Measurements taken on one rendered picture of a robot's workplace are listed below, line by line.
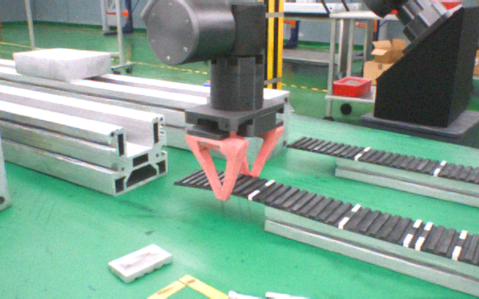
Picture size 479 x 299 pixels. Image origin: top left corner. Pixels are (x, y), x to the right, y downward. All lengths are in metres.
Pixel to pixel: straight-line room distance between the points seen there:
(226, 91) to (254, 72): 0.03
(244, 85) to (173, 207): 0.18
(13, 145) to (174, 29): 0.40
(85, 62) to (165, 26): 0.55
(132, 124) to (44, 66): 0.36
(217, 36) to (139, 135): 0.26
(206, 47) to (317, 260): 0.22
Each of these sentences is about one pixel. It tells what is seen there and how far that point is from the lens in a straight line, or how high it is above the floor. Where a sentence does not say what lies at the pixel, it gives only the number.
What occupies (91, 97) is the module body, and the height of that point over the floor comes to 0.84.
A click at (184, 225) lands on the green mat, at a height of 0.78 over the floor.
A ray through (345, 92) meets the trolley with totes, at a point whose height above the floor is 0.30.
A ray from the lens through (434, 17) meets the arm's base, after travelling 1.01.
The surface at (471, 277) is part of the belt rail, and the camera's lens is 0.46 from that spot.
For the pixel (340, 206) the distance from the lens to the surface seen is 0.50.
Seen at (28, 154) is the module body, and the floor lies 0.80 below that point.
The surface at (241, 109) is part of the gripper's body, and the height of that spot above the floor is 0.91.
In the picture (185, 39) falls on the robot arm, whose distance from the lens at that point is 0.41.
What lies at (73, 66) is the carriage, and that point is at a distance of 0.95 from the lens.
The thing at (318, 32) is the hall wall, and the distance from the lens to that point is 9.36.
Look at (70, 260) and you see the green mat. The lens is 0.49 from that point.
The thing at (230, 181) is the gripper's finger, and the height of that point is 0.84.
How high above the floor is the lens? 1.02
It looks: 18 degrees down
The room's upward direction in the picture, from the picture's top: straight up
